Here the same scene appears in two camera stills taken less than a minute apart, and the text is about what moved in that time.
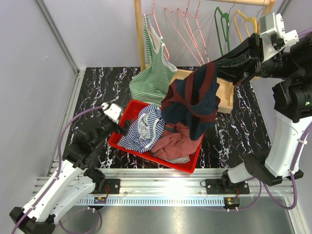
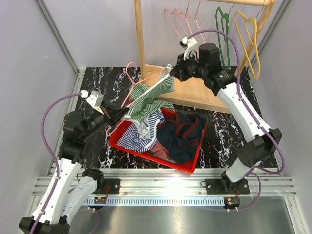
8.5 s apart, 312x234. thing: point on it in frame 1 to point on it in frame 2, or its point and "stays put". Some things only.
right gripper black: [236, 67] to [179, 70]
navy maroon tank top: [192, 98] to [180, 132]
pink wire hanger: [153, 13] to [134, 83]
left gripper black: [120, 129] to [112, 115]
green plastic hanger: [224, 22] stays put
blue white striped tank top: [143, 133] stays put
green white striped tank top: [150, 85] to [145, 102]
